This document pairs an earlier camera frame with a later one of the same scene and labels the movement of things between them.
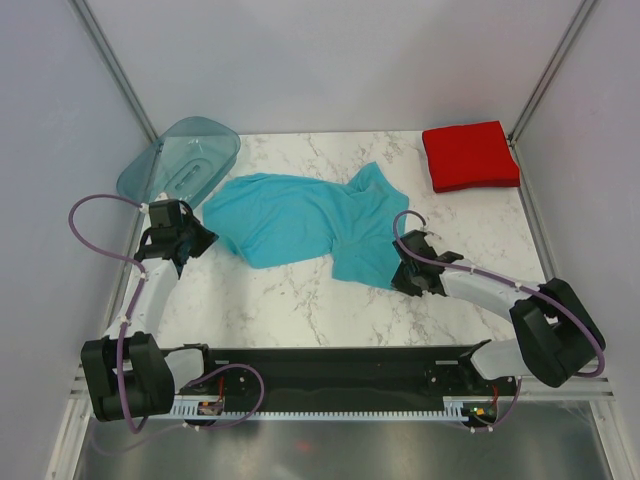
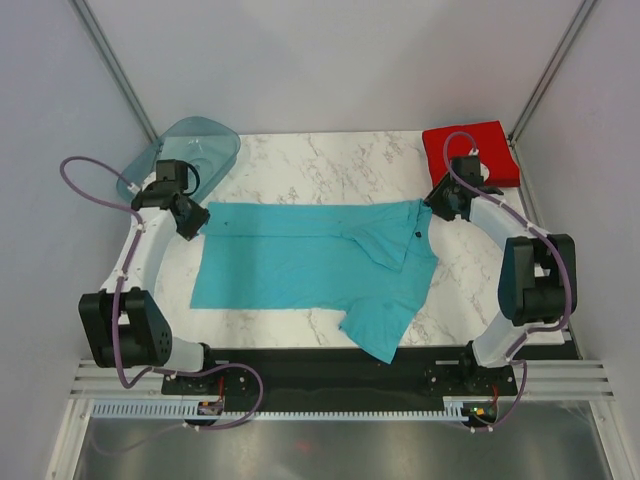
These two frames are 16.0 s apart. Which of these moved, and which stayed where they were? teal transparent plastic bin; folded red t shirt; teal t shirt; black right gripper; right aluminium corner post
Moved: black right gripper; teal t shirt
Stayed: folded red t shirt; right aluminium corner post; teal transparent plastic bin
